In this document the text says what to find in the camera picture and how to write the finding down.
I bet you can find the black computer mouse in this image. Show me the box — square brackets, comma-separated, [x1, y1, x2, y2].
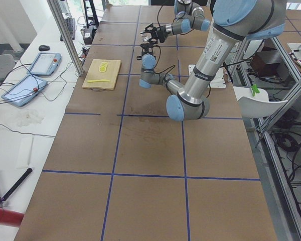
[38, 45, 50, 52]

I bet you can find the brown table cover paper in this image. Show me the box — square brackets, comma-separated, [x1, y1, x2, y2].
[16, 6, 277, 240]

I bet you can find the teach pendant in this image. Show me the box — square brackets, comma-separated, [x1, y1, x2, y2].
[27, 52, 62, 77]
[2, 74, 48, 107]

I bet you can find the bamboo cutting board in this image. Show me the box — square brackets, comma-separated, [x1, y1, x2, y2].
[82, 59, 121, 90]

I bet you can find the yellow plastic knife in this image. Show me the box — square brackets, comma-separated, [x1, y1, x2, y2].
[87, 79, 111, 83]

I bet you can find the teach pendant far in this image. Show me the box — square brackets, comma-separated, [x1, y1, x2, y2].
[27, 52, 62, 77]

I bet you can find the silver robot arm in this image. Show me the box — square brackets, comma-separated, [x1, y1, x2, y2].
[138, 1, 286, 122]
[140, 0, 210, 44]

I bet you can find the green clamp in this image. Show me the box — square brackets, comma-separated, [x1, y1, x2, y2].
[250, 84, 260, 97]

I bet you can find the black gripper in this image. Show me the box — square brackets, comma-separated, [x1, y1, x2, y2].
[140, 38, 160, 56]
[140, 23, 167, 43]

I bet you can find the clear glass cup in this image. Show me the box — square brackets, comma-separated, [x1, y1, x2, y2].
[141, 35, 151, 43]

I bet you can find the red bottle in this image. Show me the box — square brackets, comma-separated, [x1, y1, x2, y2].
[0, 208, 24, 227]

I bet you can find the black keyboard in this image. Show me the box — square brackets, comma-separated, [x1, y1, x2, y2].
[64, 18, 76, 40]

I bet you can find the aluminium frame post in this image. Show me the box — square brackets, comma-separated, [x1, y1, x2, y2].
[47, 0, 84, 76]

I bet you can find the teach pendant near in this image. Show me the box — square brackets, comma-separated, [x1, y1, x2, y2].
[2, 74, 48, 107]

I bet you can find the white chair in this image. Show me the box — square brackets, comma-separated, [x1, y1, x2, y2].
[233, 86, 288, 118]

